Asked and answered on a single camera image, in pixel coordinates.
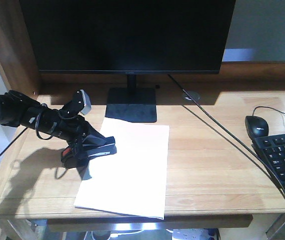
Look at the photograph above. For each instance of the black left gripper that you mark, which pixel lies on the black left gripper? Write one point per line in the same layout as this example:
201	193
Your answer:
78	134

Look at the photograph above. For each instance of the black stapler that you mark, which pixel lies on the black stapler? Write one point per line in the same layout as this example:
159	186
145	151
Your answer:
91	152

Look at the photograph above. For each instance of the white paper sheets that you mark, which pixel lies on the white paper sheets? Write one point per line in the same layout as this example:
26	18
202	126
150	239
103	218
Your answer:
132	181

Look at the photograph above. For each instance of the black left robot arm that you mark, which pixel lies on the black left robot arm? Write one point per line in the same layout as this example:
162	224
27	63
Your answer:
18	109

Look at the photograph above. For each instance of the black computer monitor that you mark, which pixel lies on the black computer monitor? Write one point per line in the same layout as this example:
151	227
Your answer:
128	37

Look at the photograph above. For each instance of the white power strip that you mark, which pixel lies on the white power strip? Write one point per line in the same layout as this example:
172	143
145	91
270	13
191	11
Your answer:
194	234

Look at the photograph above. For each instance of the black computer mouse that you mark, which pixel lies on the black computer mouse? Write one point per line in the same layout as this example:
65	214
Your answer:
256	126

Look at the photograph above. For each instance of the black keyboard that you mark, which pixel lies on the black keyboard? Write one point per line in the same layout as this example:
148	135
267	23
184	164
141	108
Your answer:
271	150

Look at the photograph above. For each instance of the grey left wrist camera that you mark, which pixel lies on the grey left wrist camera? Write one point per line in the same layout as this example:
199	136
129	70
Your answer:
80	103

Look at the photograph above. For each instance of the grey desk cable grommet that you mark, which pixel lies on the grey desk cable grommet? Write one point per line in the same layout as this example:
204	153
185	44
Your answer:
191	95

